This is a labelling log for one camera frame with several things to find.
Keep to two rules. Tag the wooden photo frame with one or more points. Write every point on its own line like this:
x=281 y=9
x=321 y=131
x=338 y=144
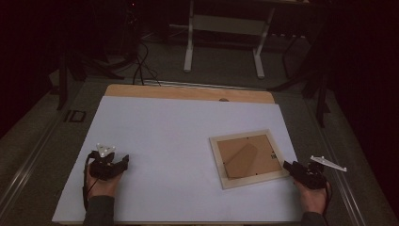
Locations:
x=247 y=157

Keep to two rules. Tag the person's right hand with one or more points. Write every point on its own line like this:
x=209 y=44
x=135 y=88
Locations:
x=313 y=199

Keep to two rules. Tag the white metal table frame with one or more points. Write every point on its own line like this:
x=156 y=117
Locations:
x=226 y=28

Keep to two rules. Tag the black floor bracket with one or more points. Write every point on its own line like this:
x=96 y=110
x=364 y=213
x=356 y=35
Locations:
x=75 y=116

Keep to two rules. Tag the metal floor rail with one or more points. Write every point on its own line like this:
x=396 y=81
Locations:
x=200 y=84
x=345 y=188
x=25 y=172

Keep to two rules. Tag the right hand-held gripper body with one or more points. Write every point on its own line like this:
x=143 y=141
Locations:
x=310 y=177

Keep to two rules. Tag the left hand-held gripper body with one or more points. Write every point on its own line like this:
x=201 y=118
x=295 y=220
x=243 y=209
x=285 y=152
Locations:
x=103 y=168

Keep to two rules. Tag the person's left hand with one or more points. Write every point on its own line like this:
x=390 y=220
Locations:
x=103 y=188

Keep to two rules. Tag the white table mat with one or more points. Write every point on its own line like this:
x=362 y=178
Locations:
x=163 y=141

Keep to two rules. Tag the black stand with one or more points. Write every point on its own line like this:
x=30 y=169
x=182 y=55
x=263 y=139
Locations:
x=75 y=69
x=316 y=84

